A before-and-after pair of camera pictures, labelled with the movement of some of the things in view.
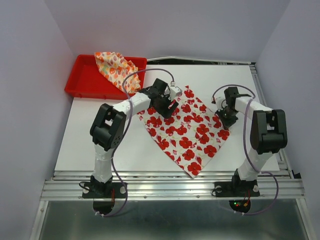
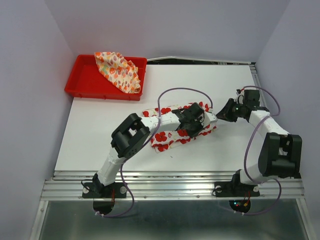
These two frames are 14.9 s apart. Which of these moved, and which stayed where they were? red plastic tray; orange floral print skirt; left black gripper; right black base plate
Moved: left black gripper
Stayed: right black base plate; orange floral print skirt; red plastic tray
